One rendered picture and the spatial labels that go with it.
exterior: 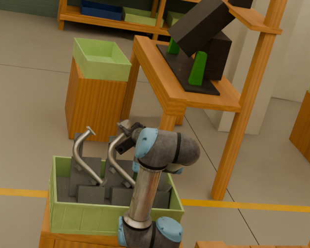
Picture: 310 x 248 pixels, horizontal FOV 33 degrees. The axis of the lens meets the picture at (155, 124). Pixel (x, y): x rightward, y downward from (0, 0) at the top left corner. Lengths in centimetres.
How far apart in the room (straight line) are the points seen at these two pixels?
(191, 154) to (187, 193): 263
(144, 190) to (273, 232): 255
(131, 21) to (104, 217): 600
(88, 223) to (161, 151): 74
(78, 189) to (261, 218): 228
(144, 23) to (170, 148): 647
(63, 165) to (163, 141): 100
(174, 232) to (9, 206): 207
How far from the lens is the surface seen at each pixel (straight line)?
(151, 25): 830
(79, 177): 265
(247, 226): 438
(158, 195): 269
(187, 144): 190
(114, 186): 268
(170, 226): 215
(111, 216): 248
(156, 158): 189
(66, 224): 249
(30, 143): 480
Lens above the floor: 235
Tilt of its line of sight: 25 degrees down
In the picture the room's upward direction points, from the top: 14 degrees clockwise
